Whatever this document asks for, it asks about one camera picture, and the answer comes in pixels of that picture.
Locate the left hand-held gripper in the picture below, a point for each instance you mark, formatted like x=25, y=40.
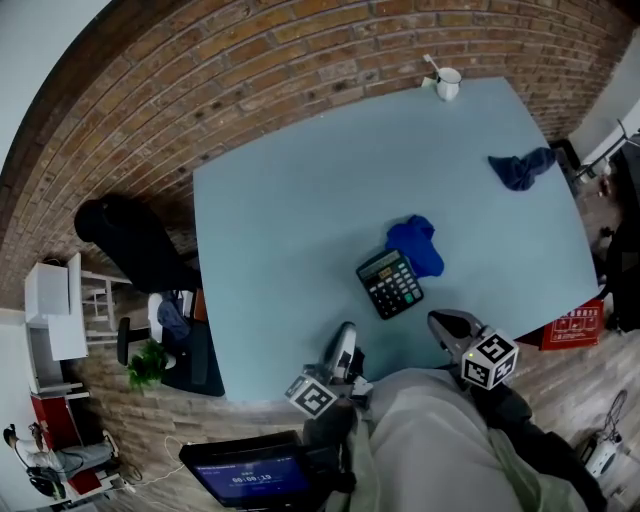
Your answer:
x=312, y=397

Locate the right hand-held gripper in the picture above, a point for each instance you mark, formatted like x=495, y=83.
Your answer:
x=490, y=360

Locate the white cabinet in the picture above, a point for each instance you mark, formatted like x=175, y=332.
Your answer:
x=47, y=292

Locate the white toothbrush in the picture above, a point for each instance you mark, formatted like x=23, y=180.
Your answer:
x=430, y=62

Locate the bright blue cloth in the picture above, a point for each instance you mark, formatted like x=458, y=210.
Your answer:
x=415, y=245

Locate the white stool frame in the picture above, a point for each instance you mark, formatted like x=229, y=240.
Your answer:
x=107, y=295

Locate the small pale green box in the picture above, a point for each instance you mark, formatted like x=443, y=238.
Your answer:
x=428, y=82

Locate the white round device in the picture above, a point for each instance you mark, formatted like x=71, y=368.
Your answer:
x=602, y=457

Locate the black high-back office chair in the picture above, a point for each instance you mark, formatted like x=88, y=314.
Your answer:
x=130, y=245

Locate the metal desk frame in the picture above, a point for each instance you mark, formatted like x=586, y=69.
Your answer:
x=600, y=157

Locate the red cabinet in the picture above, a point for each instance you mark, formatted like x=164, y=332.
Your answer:
x=55, y=420

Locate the person's grey sweatshirt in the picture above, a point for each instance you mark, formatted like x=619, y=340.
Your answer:
x=430, y=450

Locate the red box with white print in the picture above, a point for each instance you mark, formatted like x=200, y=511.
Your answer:
x=572, y=330

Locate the green potted plant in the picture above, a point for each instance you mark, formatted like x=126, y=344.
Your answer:
x=147, y=365

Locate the black calculator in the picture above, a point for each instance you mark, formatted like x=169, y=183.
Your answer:
x=390, y=290

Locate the grey-blue garment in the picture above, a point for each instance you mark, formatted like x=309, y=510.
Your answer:
x=172, y=317

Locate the black tablet with timer screen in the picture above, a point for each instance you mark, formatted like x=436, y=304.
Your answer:
x=250, y=480

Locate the dark navy cloth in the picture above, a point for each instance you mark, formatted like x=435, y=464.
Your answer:
x=517, y=172

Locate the person's right forearm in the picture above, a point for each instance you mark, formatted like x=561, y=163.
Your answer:
x=540, y=440

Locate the white enamel mug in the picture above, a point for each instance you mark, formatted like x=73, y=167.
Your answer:
x=447, y=87

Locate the person's left forearm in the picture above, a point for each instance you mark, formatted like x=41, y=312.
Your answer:
x=330, y=435

